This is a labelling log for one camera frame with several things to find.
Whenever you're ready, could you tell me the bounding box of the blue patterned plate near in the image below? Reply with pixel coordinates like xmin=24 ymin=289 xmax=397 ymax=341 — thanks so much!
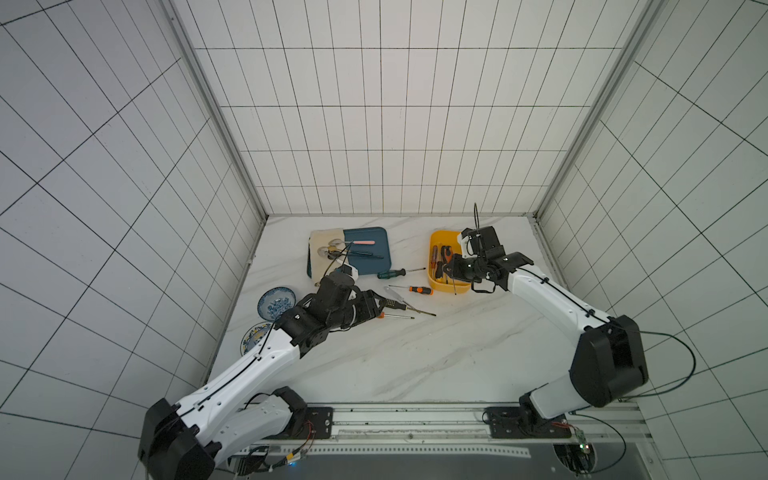
xmin=240 ymin=321 xmax=272 ymax=356

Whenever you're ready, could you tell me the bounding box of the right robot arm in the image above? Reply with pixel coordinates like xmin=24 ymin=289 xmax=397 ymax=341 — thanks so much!
xmin=448 ymin=252 xmax=649 ymax=435

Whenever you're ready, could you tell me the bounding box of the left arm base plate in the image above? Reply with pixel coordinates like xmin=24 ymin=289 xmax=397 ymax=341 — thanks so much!
xmin=277 ymin=406 xmax=334 ymax=440

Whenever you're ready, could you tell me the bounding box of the black yellow dotted screwdriver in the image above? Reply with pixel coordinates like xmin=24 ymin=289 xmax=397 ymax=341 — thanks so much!
xmin=385 ymin=299 xmax=436 ymax=317

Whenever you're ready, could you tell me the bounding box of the purple red screwdriver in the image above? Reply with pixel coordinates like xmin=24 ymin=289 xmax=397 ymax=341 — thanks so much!
xmin=429 ymin=245 xmax=438 ymax=278

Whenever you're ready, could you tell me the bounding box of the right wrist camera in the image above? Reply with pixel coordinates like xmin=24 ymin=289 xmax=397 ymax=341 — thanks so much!
xmin=460 ymin=226 xmax=505 ymax=258

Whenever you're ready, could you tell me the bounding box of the small orange screwdriver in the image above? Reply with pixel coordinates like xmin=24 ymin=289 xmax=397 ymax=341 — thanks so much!
xmin=389 ymin=285 xmax=434 ymax=296

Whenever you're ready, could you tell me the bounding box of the yellow storage box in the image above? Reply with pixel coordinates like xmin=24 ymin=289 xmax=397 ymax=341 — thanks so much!
xmin=427 ymin=230 xmax=471 ymax=295

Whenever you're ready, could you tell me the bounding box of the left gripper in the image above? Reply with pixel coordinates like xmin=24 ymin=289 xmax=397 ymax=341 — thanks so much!
xmin=328 ymin=290 xmax=387 ymax=330

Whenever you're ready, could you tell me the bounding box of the blue patterned plate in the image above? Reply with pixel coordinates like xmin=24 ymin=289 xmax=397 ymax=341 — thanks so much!
xmin=240 ymin=321 xmax=272 ymax=356
xmin=257 ymin=286 xmax=297 ymax=322

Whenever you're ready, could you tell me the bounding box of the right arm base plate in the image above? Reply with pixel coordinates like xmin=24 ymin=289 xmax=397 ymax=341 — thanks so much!
xmin=482 ymin=406 xmax=572 ymax=440

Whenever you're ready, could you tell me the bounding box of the green black screwdriver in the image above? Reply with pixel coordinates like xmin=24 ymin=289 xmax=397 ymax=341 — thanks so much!
xmin=377 ymin=267 xmax=425 ymax=280

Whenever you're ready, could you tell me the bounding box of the teal placemat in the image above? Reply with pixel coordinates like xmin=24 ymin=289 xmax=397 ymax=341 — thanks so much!
xmin=343 ymin=226 xmax=392 ymax=276

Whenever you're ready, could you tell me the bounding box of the beige cloth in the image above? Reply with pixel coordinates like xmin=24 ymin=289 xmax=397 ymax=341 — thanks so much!
xmin=308 ymin=228 xmax=349 ymax=286

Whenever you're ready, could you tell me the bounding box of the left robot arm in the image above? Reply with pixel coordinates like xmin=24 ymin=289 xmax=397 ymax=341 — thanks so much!
xmin=138 ymin=270 xmax=388 ymax=479

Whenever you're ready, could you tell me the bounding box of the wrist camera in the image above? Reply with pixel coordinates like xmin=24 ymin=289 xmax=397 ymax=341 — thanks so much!
xmin=336 ymin=264 xmax=359 ymax=281
xmin=460 ymin=226 xmax=505 ymax=258

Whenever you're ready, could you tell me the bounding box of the blue patterned plate far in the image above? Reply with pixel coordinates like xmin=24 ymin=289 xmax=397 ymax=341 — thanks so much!
xmin=257 ymin=286 xmax=297 ymax=322

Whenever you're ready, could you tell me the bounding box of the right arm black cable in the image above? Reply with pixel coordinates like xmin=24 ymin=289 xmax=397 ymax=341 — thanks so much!
xmin=623 ymin=331 xmax=698 ymax=400

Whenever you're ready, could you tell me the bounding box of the dark handled spoon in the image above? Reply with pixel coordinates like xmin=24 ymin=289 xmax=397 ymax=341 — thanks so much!
xmin=317 ymin=246 xmax=383 ymax=260

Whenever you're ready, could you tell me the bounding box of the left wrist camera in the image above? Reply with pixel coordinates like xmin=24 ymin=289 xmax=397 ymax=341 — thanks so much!
xmin=336 ymin=264 xmax=359 ymax=281

